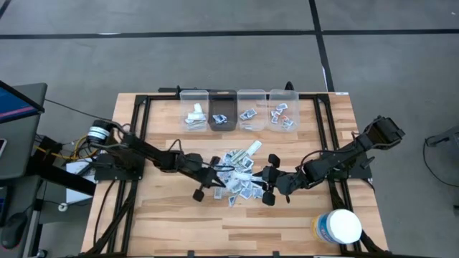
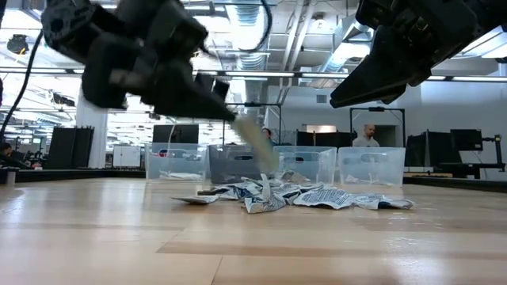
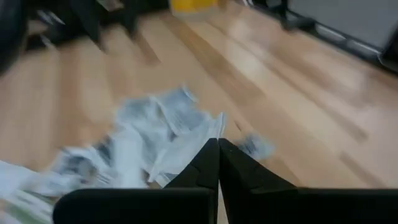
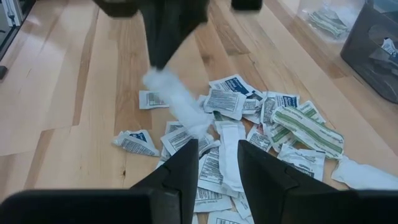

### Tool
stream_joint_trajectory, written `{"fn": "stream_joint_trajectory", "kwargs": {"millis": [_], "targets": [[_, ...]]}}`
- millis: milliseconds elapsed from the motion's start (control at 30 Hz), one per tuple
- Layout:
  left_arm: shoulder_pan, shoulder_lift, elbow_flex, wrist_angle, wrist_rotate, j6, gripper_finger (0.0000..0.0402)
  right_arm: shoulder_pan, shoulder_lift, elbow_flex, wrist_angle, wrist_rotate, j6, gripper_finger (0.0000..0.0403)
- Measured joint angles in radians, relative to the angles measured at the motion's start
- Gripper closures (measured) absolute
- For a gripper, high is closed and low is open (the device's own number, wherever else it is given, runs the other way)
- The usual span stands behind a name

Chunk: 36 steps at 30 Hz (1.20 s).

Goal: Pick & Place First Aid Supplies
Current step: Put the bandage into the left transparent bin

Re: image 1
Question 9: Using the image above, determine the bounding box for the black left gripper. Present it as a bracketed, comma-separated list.
[176, 153, 232, 202]

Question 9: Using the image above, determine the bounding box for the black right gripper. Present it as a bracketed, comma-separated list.
[252, 153, 305, 207]

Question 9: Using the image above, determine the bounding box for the dark grey plastic bin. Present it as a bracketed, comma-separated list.
[207, 89, 238, 132]

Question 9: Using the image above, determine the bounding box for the clear plastic bin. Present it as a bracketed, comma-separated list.
[237, 89, 268, 132]
[268, 88, 300, 132]
[179, 89, 209, 133]

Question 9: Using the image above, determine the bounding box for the white-lidded wipes canister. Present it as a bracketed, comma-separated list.
[310, 209, 363, 246]

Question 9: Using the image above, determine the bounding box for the white box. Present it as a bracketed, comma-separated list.
[65, 159, 97, 205]

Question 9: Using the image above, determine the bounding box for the black metal beam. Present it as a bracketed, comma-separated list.
[28, 157, 97, 197]

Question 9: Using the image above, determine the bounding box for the grey metal stand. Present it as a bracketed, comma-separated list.
[425, 125, 459, 148]

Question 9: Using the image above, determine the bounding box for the dark grey desk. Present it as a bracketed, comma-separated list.
[0, 82, 48, 258]

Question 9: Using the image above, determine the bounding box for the black computer mouse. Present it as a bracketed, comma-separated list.
[0, 211, 29, 250]

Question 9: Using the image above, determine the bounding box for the computer monitor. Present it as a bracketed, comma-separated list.
[0, 80, 46, 125]

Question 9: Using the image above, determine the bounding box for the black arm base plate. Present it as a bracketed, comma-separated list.
[93, 152, 146, 182]
[320, 150, 373, 180]

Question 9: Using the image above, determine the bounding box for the yellow cable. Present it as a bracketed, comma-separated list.
[34, 134, 100, 163]

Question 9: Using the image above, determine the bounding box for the black floor cable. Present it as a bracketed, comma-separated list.
[43, 97, 108, 122]
[422, 138, 459, 189]

